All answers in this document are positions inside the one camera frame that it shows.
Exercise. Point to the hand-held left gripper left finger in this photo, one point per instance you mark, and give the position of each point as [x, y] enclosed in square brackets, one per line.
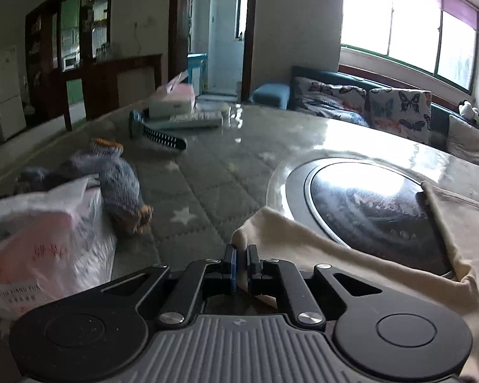
[234, 267]

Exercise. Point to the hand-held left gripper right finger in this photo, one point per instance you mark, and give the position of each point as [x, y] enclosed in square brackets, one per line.
[253, 263]

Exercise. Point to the cream garment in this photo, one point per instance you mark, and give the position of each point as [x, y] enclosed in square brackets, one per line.
[475, 247]

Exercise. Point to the black round induction cooktop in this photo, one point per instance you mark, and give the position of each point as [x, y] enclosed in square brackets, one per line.
[367, 207]

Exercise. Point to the grey-blue knitted garment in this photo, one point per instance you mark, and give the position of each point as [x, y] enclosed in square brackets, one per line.
[119, 183]

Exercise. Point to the butterfly print pillow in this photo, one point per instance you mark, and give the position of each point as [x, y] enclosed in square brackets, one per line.
[327, 111]
[331, 89]
[399, 113]

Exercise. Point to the blue ottoman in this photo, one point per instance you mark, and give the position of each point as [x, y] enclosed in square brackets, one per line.
[269, 93]

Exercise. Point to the pink and white tissue pack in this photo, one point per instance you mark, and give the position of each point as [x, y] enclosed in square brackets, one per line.
[171, 99]

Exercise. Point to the white plastic bag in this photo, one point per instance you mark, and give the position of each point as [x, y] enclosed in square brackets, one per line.
[36, 247]

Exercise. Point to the blue and white box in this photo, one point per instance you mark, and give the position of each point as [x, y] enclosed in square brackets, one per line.
[195, 72]

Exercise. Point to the blue sofa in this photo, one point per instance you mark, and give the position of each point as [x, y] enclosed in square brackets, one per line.
[335, 78]

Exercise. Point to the dark wooden cabinet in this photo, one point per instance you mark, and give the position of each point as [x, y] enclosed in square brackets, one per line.
[99, 79]

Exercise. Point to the grey pillow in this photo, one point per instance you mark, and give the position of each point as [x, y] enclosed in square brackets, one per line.
[467, 139]

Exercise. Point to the white microwave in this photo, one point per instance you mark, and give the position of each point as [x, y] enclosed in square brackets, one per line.
[69, 63]

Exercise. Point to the panda plush toy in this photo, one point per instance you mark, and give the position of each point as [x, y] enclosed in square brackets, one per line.
[469, 111]

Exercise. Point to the green framed window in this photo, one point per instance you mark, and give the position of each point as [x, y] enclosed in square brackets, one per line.
[415, 36]

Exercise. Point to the white refrigerator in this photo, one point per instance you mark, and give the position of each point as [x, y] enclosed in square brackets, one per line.
[8, 91]

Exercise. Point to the dark wooden door frame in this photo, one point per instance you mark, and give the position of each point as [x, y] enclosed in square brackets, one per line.
[179, 28]

